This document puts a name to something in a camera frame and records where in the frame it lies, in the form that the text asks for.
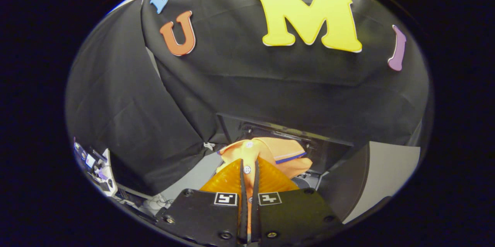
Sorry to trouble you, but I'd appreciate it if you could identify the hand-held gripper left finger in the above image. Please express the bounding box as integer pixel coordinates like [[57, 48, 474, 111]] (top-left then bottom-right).
[[155, 159, 248, 246]]

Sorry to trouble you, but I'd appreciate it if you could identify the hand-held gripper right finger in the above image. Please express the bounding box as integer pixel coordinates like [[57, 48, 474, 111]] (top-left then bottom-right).
[[249, 158, 345, 245]]

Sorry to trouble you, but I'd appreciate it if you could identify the yellow polo shirt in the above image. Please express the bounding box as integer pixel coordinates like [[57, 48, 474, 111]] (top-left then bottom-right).
[[216, 137, 314, 240]]

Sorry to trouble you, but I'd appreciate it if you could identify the grey cabinet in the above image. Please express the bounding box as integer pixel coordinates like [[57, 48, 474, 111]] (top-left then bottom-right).
[[317, 141, 421, 225]]

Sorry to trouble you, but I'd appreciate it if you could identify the white electronic device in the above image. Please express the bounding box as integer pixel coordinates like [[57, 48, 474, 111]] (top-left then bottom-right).
[[73, 137, 119, 197]]

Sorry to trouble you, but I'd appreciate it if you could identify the black backdrop cloth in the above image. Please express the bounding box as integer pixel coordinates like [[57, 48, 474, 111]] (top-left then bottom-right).
[[65, 0, 432, 197]]

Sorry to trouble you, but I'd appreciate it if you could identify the tangle of thin cables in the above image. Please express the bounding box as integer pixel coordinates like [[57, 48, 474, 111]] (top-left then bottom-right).
[[115, 187, 175, 217]]

